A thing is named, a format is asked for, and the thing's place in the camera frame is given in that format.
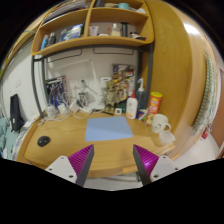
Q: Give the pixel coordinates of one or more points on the white mug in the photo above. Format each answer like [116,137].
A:
[159,123]

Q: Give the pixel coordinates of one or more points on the black computer mouse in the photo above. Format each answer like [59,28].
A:
[43,141]

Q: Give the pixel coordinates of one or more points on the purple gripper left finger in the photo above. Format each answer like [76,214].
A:
[75,167]

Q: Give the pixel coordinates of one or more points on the small white cube clock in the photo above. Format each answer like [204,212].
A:
[118,111]

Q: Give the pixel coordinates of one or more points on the black bag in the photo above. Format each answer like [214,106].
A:
[15,116]

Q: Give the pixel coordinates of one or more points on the teal bowl top shelf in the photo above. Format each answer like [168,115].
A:
[123,6]

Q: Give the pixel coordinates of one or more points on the black cylinder bottle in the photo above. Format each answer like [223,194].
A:
[124,26]

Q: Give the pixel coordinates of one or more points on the brown robot figurine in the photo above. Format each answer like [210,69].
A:
[110,98]

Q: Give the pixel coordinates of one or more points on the blue mouse pad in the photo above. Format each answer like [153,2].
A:
[108,128]

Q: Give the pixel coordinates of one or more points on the wooden desk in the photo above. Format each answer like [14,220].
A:
[111,157]

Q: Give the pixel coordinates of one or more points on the white tube on shelf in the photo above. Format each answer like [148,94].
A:
[93,30]

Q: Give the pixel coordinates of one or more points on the blue box artwork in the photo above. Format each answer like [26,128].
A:
[57,91]

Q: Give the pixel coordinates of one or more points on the red yellow snack canister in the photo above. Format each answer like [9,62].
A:
[153,107]

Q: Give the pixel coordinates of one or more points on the wooden wall shelf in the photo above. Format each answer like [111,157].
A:
[94,22]

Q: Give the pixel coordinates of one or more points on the clear plastic cup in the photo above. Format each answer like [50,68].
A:
[166,137]

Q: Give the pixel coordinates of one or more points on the blue spray bottle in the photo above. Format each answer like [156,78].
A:
[140,95]

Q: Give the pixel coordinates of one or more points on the white glue bottle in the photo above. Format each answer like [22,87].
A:
[132,106]

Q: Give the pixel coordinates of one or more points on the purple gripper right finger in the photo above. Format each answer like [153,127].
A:
[150,166]

